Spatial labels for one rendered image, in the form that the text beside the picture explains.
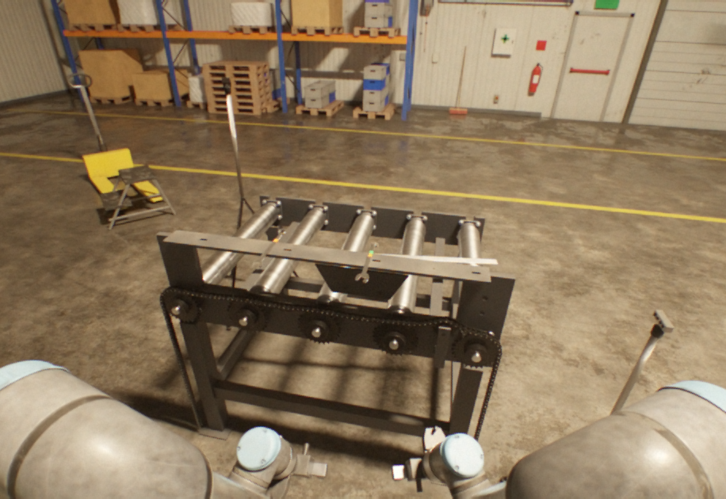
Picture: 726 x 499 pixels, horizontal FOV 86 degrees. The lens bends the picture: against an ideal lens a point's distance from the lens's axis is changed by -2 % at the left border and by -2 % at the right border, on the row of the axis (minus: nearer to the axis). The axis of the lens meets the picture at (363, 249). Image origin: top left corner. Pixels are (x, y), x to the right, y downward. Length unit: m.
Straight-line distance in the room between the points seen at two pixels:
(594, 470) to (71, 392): 0.52
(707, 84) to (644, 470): 11.19
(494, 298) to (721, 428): 1.00
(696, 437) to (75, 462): 0.57
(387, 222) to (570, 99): 8.59
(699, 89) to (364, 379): 10.19
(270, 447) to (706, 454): 0.77
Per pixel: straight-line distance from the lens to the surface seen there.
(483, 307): 1.47
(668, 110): 11.34
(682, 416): 0.52
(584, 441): 0.48
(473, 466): 1.00
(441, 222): 2.34
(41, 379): 0.55
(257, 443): 1.00
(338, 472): 2.19
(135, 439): 0.48
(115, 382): 2.87
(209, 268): 1.90
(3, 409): 0.54
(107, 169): 6.16
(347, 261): 1.36
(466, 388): 1.71
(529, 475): 0.50
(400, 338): 1.48
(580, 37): 10.48
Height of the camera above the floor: 1.89
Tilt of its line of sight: 30 degrees down
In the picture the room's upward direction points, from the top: 1 degrees clockwise
